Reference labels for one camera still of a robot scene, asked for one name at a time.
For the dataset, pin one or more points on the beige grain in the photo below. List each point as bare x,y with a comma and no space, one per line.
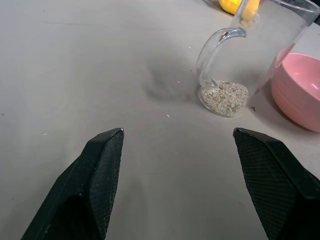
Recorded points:
224,97

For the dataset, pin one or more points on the pink bowl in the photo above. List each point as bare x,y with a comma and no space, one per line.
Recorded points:
297,87

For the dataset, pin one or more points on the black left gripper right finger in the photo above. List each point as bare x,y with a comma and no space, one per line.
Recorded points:
277,185

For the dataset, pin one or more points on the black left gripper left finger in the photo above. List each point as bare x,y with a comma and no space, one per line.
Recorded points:
82,190

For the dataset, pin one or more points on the yellow toy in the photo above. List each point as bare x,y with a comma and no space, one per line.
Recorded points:
237,7

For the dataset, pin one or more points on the clear glass mug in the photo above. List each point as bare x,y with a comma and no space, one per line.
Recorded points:
260,50

